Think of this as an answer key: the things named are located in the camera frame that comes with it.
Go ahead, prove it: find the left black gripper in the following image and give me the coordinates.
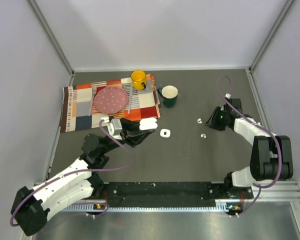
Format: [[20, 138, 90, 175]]
[[100, 118, 155, 155]]

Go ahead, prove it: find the white earbud charging case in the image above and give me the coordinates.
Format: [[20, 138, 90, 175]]
[[160, 129, 171, 138]]

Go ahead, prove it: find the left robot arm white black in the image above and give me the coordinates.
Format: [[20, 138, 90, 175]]
[[10, 117, 158, 236]]

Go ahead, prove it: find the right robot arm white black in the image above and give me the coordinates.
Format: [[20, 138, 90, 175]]
[[205, 97, 294, 198]]

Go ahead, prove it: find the pink dotted plate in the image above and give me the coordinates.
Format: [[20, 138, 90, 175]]
[[94, 86, 128, 115]]

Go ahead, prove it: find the dark green mug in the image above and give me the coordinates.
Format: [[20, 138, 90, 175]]
[[157, 85, 178, 108]]

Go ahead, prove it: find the lilac knife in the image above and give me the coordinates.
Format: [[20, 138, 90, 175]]
[[127, 82, 133, 114]]

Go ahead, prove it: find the patterned orange placemat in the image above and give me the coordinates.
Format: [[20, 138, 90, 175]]
[[59, 73, 161, 133]]

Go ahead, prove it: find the yellow mug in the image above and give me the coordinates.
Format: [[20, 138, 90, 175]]
[[130, 70, 147, 90]]

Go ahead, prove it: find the lilac fork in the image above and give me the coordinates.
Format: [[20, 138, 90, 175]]
[[88, 84, 97, 116]]

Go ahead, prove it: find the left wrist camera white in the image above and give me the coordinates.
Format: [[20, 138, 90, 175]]
[[101, 117, 123, 140]]

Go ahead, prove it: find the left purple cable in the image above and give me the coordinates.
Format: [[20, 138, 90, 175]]
[[9, 118, 135, 227]]

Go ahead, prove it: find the purple cable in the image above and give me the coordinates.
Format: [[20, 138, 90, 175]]
[[216, 75, 283, 218], [9, 118, 135, 227]]

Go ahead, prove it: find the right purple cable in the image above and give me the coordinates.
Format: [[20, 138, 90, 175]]
[[216, 75, 283, 218]]

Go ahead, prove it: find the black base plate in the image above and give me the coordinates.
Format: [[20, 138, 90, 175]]
[[90, 181, 244, 207]]

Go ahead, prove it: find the grey slotted cable duct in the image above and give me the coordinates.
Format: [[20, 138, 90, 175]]
[[62, 201, 241, 213]]

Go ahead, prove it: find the aluminium frame rail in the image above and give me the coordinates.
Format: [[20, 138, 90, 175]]
[[258, 180, 300, 202]]

